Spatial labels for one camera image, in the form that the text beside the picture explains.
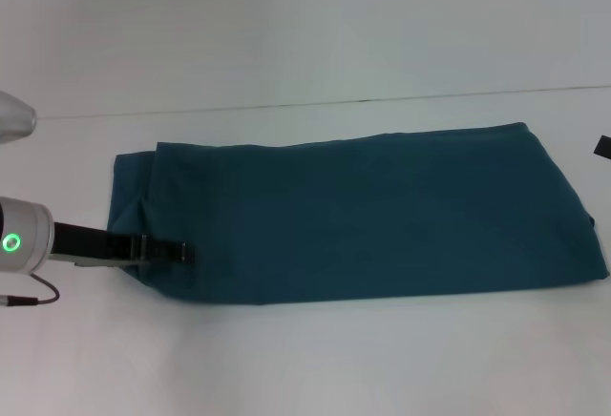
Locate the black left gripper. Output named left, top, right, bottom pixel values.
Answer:
left=50, top=221, right=196, bottom=269

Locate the teal t-shirt with FREE print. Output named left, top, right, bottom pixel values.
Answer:
left=107, top=121, right=611, bottom=307

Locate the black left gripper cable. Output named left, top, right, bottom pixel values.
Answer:
left=0, top=271, right=61, bottom=308

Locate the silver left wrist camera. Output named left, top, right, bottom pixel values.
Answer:
left=0, top=90, right=38, bottom=146

